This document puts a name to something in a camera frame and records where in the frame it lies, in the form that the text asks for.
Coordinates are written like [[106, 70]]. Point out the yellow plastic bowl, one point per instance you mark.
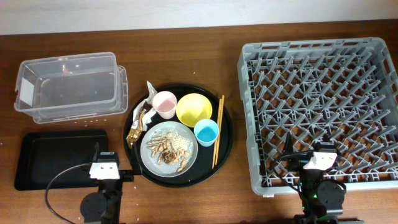
[[192, 108]]

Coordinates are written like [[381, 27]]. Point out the black rectangular tray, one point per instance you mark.
[[45, 155]]

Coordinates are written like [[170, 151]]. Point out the clear plastic waste bin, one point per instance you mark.
[[71, 87]]

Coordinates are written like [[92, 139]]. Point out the wooden chopstick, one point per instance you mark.
[[220, 118], [217, 133]]

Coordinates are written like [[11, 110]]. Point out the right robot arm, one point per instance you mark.
[[322, 198]]

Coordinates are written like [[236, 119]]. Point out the pink plastic cup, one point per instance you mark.
[[165, 103]]

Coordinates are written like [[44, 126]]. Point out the blue plastic cup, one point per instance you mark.
[[205, 132]]

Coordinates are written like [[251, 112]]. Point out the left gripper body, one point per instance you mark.
[[120, 180]]

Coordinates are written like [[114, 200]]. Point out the gold snack wrapper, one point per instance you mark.
[[137, 123]]

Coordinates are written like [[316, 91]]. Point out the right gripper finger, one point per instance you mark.
[[326, 138], [288, 146]]

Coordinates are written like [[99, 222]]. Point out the peanut shells and rice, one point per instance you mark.
[[170, 149]]

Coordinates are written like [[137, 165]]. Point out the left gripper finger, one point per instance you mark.
[[134, 162], [97, 152]]

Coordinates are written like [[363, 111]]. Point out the grey dishwasher rack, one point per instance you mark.
[[345, 88]]

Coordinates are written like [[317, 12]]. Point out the white napkin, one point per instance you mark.
[[148, 117]]

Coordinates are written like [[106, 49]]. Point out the grey plate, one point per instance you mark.
[[168, 126]]

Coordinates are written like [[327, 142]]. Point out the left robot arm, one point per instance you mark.
[[103, 206]]

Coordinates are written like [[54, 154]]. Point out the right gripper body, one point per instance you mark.
[[311, 174]]

